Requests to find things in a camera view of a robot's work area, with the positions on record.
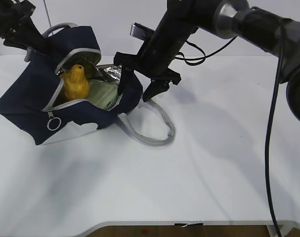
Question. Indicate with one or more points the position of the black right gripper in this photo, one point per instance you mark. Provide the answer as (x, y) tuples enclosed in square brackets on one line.
[(160, 77)]

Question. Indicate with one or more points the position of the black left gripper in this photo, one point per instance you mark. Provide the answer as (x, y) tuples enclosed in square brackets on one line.
[(18, 30)]

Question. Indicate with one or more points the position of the green lidded glass container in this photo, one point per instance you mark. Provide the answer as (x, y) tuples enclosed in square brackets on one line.
[(102, 94)]

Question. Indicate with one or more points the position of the navy blue lunch bag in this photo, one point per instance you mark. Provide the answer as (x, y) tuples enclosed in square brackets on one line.
[(34, 103)]

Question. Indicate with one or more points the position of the yellow toy pear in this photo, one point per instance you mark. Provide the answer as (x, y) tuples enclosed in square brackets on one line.
[(75, 85)]

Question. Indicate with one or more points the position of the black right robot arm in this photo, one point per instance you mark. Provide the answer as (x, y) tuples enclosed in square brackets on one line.
[(226, 19)]

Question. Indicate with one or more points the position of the black tape on table edge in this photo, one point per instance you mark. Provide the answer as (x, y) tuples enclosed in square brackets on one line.
[(184, 225)]

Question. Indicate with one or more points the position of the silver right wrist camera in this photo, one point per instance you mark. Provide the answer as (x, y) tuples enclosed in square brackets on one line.
[(141, 32)]

